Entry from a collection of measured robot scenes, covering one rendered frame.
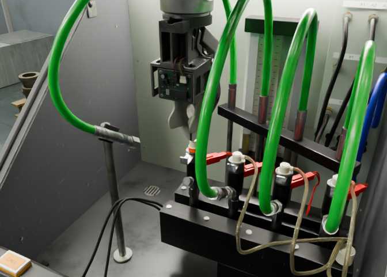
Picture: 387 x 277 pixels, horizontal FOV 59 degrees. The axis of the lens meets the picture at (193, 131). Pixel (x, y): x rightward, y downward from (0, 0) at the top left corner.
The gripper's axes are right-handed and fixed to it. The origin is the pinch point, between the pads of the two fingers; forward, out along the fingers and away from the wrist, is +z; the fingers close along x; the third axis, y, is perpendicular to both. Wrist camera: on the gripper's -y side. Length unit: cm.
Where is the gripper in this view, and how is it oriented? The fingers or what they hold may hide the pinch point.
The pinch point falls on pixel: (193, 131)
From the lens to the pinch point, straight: 59.9
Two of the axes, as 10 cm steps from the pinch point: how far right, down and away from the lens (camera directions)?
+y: -4.2, 4.3, -8.0
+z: 0.0, 8.8, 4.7
